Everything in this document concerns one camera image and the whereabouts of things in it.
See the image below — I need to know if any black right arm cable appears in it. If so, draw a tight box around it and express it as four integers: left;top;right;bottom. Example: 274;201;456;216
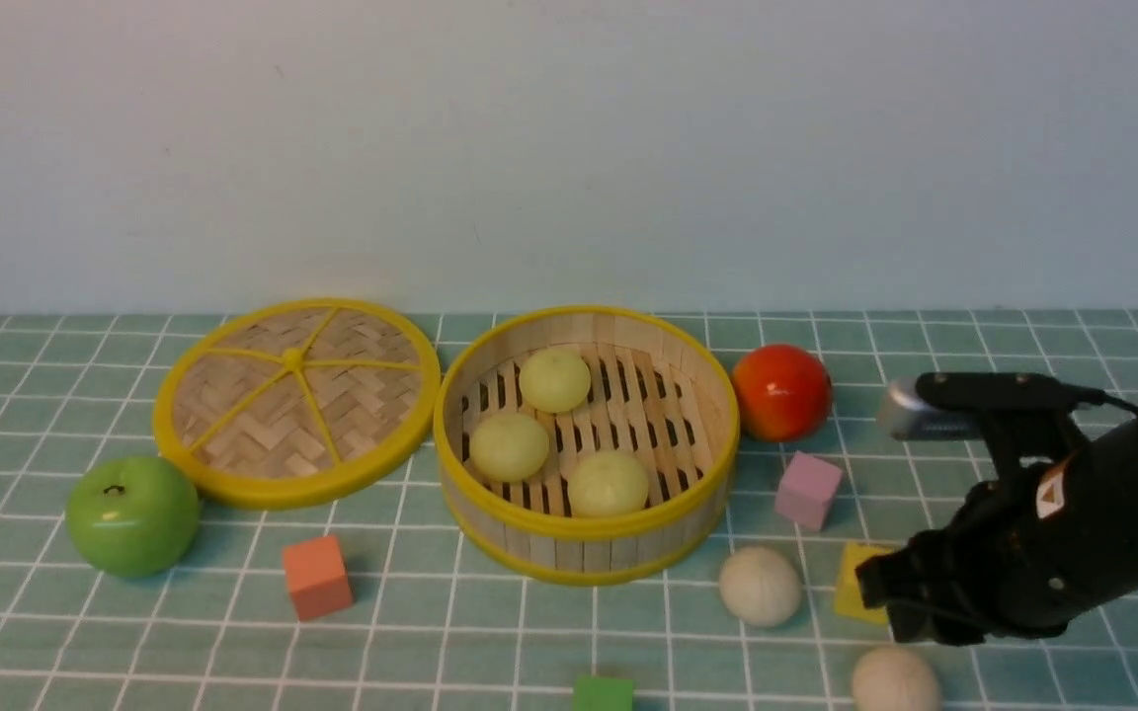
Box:
1073;387;1138;416

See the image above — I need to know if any white bun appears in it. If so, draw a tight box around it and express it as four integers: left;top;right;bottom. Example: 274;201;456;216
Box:
717;546;805;629
851;645;942;710

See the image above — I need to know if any orange cube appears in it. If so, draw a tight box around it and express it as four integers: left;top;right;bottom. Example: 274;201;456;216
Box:
282;534;354;622

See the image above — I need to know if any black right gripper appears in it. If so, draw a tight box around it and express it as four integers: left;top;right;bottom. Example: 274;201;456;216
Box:
856;464;1094;647

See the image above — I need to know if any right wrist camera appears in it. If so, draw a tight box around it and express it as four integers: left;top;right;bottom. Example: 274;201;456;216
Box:
876;370;1089;465

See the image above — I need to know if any bamboo steamer tray yellow rim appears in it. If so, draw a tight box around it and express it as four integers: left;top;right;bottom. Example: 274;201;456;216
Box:
432;305;741;587

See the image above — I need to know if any yellow cube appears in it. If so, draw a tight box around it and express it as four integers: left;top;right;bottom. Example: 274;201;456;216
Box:
834;541;891;626

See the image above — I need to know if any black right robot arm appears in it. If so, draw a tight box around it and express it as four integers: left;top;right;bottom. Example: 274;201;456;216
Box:
854;370;1138;645

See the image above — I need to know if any yellow bun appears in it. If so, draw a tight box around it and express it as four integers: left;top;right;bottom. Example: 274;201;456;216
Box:
469;411;550;483
518;348;592;414
566;450;649;518

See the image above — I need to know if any red orange tomato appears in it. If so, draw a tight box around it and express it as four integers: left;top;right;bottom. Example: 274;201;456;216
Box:
731;344;834;443

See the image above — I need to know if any pink cube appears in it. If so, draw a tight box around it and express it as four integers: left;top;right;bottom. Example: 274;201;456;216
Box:
773;450;846;532

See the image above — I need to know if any green cube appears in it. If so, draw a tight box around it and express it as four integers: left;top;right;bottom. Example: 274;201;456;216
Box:
572;675;635;711

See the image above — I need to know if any yellow-rimmed bamboo steamer lid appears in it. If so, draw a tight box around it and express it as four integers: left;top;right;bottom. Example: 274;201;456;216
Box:
152;298;442;510

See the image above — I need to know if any green apple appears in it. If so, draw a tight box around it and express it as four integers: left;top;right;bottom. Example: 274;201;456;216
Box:
64;456;203;578

